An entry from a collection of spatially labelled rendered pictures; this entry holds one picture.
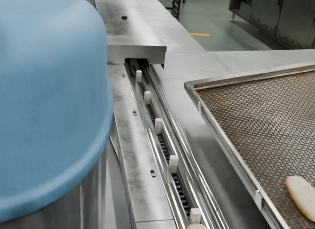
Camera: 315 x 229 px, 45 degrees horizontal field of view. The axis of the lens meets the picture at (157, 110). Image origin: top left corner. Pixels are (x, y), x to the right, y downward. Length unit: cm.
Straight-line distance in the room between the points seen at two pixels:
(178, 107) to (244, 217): 40
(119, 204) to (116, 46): 56
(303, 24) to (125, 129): 348
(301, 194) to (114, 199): 29
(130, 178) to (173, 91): 48
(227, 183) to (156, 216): 20
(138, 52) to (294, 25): 327
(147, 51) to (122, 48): 7
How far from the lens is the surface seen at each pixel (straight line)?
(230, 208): 67
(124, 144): 72
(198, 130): 88
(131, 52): 111
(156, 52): 112
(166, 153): 74
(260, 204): 59
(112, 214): 63
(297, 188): 60
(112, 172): 71
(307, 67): 102
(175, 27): 177
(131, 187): 61
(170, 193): 63
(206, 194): 62
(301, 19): 417
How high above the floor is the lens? 124
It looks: 26 degrees down
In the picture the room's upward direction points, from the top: 5 degrees clockwise
